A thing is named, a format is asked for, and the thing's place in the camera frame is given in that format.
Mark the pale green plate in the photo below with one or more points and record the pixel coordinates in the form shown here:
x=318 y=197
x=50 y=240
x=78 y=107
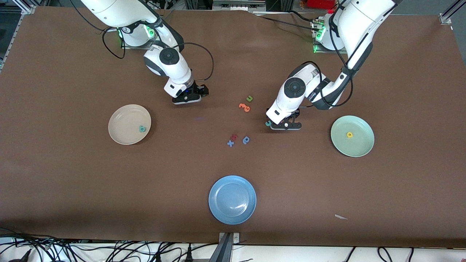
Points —
x=358 y=142

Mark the brown table cover sheet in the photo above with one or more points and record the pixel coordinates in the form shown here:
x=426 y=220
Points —
x=327 y=182

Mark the aluminium table leg profile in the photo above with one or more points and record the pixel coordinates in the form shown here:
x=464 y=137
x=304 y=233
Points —
x=225 y=249

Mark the beige plate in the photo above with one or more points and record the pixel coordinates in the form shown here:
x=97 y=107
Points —
x=125 y=123

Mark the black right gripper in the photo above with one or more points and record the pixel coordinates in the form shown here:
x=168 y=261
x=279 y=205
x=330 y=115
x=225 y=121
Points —
x=199 y=89

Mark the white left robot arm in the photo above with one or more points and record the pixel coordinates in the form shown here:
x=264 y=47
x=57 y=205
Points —
x=360 y=22

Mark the blue plate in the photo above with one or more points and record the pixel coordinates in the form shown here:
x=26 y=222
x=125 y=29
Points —
x=232 y=200

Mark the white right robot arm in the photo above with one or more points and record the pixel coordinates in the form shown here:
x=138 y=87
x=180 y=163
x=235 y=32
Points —
x=109 y=11

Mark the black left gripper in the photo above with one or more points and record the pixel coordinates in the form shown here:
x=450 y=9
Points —
x=296 y=114

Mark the grey power strip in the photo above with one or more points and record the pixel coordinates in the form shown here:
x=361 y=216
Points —
x=238 y=5

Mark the white paper scrap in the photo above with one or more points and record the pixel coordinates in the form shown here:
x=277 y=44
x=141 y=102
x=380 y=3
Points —
x=340 y=217

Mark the aluminium frame profile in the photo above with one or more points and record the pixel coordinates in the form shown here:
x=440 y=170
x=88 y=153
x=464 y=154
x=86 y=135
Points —
x=27 y=9
x=446 y=16

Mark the red box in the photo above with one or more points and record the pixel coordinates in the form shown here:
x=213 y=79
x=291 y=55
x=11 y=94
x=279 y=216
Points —
x=320 y=3

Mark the blue letter a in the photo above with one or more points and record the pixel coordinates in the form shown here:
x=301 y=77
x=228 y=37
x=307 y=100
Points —
x=245 y=141

